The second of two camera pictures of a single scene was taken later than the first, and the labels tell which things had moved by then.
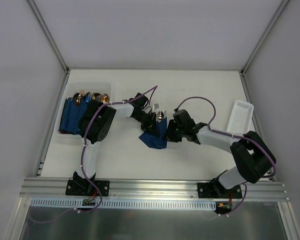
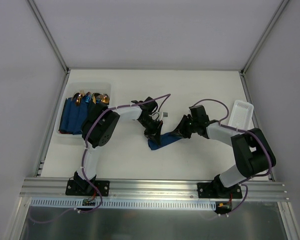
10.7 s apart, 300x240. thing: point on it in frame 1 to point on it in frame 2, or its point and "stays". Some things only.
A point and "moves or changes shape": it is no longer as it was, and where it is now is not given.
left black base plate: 87,188 stays
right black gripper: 171,132 to 187,125
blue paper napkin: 158,141 moves or changes shape
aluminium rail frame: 55,189 stays
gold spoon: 106,98 stays
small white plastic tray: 241,117 stays
